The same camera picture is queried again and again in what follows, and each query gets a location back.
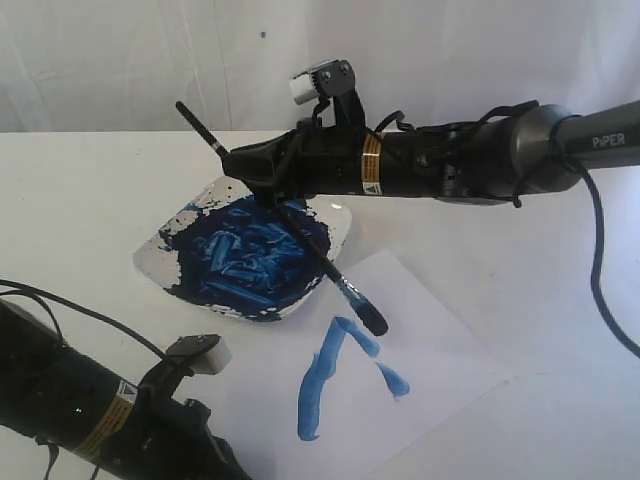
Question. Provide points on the black paintbrush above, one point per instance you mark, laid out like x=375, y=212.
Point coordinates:
x=370, y=316

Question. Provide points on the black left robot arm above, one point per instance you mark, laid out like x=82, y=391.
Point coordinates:
x=64, y=399

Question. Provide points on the white square plate blue paint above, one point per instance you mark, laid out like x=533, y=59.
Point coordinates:
x=226, y=252

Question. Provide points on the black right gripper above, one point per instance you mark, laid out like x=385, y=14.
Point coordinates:
x=303, y=163

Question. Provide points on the white paper sheet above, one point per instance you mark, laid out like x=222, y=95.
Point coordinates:
x=254, y=400

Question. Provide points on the white backdrop curtain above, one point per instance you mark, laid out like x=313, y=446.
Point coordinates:
x=122, y=65

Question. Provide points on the blue paint stroke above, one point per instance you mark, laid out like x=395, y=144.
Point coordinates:
x=324, y=365

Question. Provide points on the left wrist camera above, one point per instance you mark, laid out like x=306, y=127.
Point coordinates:
x=205, y=354

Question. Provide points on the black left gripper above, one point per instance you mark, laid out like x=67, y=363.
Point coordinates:
x=141, y=432

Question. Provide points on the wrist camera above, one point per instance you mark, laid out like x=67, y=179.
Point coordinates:
x=205, y=354
x=331, y=82

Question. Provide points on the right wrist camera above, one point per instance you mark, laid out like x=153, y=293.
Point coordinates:
x=331, y=82

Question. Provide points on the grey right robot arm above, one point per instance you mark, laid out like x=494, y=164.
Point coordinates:
x=512, y=151

